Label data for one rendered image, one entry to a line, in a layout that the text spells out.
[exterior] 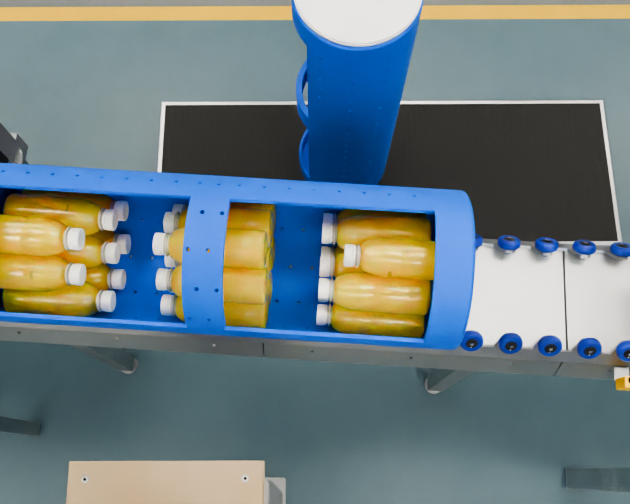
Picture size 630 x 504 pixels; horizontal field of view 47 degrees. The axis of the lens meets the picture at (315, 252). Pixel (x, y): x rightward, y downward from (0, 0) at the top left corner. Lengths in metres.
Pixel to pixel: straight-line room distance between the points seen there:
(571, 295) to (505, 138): 1.07
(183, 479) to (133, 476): 0.08
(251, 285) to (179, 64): 1.65
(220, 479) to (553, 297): 0.74
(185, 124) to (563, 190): 1.27
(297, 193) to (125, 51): 1.73
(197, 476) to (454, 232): 0.59
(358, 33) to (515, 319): 0.67
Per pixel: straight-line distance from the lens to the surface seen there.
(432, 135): 2.47
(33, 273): 1.34
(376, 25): 1.58
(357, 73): 1.64
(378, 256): 1.21
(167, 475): 1.29
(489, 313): 1.48
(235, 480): 1.28
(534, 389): 2.45
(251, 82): 2.71
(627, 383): 1.52
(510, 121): 2.54
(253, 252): 1.21
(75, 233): 1.30
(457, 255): 1.17
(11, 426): 2.29
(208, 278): 1.17
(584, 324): 1.53
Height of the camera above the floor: 2.33
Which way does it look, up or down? 73 degrees down
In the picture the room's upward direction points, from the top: straight up
